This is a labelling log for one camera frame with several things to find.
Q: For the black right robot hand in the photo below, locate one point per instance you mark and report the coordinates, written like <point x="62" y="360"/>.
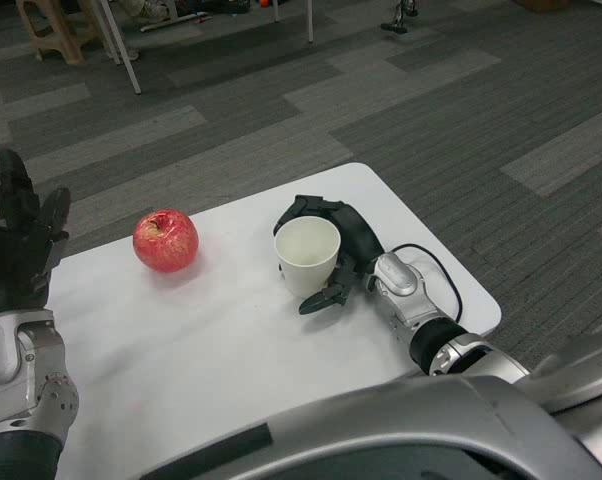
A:
<point x="358" y="237"/>

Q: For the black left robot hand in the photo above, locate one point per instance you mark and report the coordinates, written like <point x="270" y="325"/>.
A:
<point x="16" y="250"/>

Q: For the white paper cup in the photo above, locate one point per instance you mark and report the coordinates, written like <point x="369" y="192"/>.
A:
<point x="306" y="275"/>

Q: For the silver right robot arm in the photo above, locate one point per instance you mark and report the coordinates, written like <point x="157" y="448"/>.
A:
<point x="406" y="290"/>

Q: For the red apple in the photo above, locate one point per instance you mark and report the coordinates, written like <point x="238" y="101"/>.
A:
<point x="166" y="242"/>

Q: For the silver robot chest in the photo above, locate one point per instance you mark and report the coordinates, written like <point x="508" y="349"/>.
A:
<point x="406" y="430"/>

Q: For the white metal-legged table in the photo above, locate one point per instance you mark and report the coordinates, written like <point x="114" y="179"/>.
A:
<point x="131" y="70"/>

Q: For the standing humanoid robot legs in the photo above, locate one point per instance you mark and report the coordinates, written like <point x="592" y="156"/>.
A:
<point x="398" y="22"/>

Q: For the beige plastic stool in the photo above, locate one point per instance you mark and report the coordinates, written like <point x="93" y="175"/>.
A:
<point x="61" y="30"/>

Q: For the seated person in beige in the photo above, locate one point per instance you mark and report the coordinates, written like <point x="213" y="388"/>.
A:
<point x="141" y="5"/>

